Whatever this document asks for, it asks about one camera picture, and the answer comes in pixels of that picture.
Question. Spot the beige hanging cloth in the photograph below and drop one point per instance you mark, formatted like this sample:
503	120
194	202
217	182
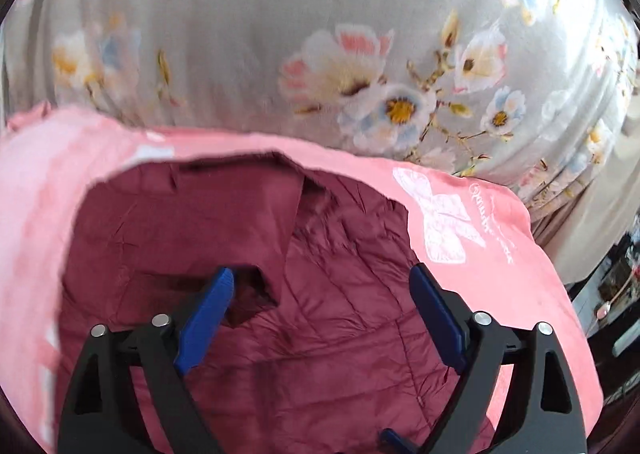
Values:
592	214

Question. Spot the maroon puffer jacket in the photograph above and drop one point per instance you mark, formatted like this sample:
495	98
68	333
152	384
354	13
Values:
330	279

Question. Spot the cluttered dark shelf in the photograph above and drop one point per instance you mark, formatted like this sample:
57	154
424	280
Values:
617	294

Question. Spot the pink printed blanket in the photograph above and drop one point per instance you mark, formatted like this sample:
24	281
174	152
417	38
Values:
45	194

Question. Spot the grey floral bedsheet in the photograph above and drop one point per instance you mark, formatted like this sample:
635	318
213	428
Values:
225	34

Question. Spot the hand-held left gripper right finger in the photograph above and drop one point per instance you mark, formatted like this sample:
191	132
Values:
435	314

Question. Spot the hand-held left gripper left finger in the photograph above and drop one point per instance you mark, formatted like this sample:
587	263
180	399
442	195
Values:
207	314

